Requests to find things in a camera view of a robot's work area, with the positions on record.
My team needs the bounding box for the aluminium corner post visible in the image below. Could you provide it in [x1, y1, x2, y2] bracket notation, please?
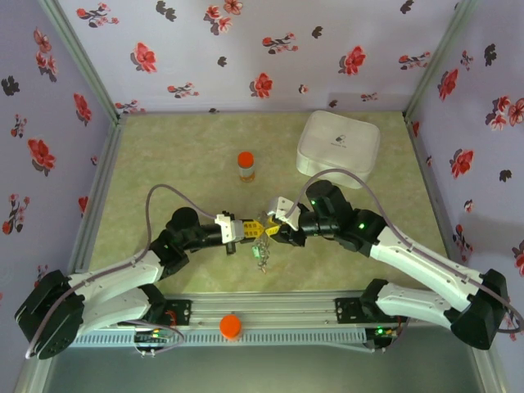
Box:
[38, 0, 128, 124]
[403, 0, 480, 120]

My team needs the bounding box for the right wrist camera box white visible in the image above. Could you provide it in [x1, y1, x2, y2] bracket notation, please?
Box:
[265, 196, 303, 231]

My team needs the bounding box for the orange-capped bottle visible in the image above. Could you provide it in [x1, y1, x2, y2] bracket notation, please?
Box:
[237, 151, 257, 184]

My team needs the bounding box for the orange round button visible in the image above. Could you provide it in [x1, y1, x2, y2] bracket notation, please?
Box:
[219, 314, 243, 341]

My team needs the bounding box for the black wire-loop keyring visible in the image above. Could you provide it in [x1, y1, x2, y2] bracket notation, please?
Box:
[250, 210, 273, 274]

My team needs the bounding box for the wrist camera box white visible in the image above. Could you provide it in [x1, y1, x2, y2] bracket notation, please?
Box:
[215, 211, 246, 243]
[265, 196, 303, 231]

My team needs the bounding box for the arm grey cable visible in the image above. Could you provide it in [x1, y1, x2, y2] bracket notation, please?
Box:
[286, 168, 524, 343]
[25, 184, 225, 360]

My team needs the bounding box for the grey slotted cable duct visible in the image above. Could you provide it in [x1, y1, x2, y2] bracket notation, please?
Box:
[55, 330, 368, 348]

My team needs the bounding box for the left arm grey cable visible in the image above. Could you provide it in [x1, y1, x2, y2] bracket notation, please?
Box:
[25, 184, 225, 360]

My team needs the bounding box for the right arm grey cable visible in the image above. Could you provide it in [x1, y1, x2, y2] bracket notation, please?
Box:
[286, 168, 524, 343]

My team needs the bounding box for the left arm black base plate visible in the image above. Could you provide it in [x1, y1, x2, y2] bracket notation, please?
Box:
[117, 299, 192, 328]

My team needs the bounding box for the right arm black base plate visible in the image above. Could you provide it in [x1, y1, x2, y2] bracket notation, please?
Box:
[335, 297, 409, 325]

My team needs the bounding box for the white zip case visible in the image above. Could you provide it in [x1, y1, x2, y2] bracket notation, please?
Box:
[295, 109, 381, 190]

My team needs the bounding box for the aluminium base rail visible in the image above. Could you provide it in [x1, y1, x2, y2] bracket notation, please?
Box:
[40, 291, 488, 329]

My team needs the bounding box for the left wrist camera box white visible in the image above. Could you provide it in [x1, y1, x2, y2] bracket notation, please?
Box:
[215, 211, 246, 243]

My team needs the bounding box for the controller circuit board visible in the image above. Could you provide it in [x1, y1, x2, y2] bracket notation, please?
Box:
[366, 325, 400, 353]
[134, 330, 173, 356]

